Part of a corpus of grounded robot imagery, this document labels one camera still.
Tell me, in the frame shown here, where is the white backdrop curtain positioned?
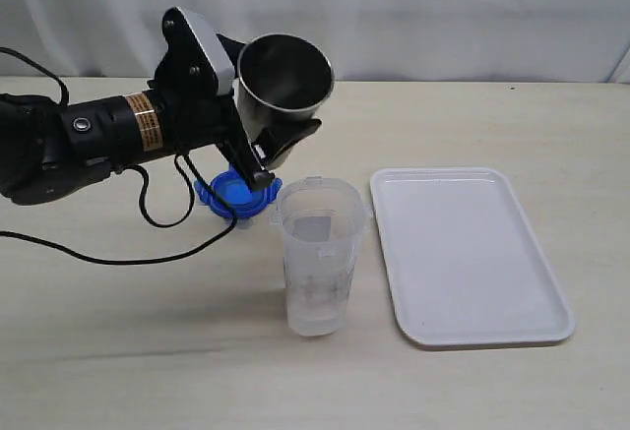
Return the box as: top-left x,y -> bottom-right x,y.
1,0 -> 629,83

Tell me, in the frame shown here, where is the clear plastic container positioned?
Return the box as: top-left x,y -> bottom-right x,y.
270,176 -> 370,338

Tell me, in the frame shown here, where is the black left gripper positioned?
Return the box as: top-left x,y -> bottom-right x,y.
149,7 -> 322,191

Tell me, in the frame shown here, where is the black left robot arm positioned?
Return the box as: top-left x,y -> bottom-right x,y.
1,7 -> 334,206

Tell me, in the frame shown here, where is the white rectangular tray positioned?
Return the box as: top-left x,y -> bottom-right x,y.
370,167 -> 576,349

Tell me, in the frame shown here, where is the blue plastic lid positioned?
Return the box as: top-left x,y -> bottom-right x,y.
193,166 -> 283,221

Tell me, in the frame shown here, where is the stainless steel cup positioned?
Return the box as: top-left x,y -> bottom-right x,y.
237,33 -> 335,147

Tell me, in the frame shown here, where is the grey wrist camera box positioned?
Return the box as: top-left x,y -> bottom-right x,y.
176,7 -> 235,96

